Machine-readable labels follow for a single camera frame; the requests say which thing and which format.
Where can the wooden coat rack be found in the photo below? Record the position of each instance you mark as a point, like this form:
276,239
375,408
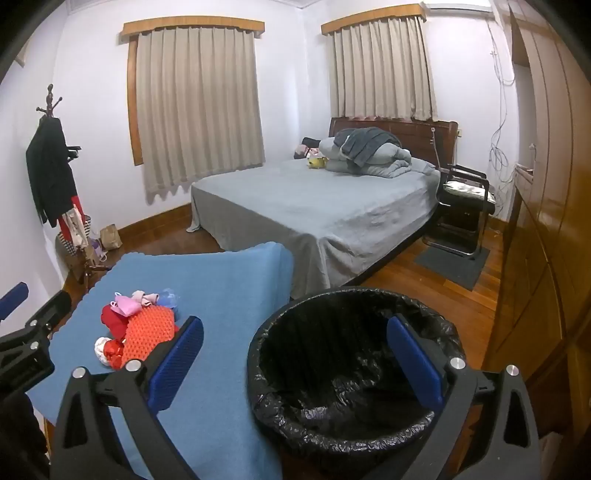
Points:
48,99

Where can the red cloth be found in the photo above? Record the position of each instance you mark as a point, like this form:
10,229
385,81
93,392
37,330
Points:
113,321

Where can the purple and white item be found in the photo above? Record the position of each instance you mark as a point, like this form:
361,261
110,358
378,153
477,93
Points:
97,251

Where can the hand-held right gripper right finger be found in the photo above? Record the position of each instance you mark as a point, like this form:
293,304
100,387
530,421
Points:
415,364

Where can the folded grey duvet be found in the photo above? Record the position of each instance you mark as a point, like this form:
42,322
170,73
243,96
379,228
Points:
388,164

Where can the narrow beige curtain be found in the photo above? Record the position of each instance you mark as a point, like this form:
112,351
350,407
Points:
383,69

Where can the checked bag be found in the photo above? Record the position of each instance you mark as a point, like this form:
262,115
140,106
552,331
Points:
64,247

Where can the brown paper bag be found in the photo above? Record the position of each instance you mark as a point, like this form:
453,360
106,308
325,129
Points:
111,237

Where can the short wooden curtain pelmet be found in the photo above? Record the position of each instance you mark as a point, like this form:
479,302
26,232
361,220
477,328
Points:
369,18

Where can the black pillow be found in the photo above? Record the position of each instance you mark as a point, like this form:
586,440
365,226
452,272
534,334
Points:
314,140

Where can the pink face mask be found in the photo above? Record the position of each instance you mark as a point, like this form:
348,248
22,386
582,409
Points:
127,304

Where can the pink plush toy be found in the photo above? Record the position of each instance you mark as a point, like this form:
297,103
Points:
304,150

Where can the blue scalloped table mat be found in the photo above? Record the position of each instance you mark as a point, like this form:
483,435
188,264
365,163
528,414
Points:
221,295

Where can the bed with grey sheet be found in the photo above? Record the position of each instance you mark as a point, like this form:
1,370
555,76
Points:
300,207

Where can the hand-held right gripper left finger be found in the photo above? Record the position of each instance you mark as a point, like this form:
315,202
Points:
178,364

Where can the orange knitted cloth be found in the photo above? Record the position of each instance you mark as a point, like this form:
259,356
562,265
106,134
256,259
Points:
147,332

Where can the light patterned cloth bag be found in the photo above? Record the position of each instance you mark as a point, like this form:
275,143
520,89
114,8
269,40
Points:
76,230

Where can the yellow plush toy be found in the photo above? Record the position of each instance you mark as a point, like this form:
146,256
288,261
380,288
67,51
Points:
316,162

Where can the wooden wardrobe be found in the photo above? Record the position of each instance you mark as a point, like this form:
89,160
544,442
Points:
545,230

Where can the wide beige curtain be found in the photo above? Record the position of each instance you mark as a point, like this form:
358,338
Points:
198,115

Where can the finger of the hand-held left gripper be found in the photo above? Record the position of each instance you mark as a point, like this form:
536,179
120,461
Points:
41,318
14,297

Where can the red garment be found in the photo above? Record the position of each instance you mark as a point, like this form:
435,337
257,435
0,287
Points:
76,205

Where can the trash bin with black bag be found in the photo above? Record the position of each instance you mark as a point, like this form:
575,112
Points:
346,369

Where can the long wooden curtain pelmet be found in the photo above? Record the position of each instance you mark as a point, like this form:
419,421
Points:
194,25

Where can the wooden window frame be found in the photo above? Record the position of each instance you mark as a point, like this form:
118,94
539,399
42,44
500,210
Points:
134,115

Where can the dark grey garment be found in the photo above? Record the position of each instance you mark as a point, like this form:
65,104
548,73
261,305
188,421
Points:
364,143

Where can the white and red wrapper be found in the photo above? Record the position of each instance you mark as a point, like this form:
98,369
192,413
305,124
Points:
108,353

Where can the dark grey floor mat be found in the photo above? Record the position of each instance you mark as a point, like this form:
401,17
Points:
452,270

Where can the black jacket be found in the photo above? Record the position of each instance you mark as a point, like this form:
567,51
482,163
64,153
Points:
46,170

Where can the blue crumpled cloth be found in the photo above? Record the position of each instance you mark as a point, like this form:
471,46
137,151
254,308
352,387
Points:
167,297

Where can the dark wooden headboard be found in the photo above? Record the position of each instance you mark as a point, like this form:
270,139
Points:
415,131

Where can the black metal chair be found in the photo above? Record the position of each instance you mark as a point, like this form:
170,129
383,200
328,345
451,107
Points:
461,189

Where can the white air conditioner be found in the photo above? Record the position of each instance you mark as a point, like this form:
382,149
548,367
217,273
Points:
457,4

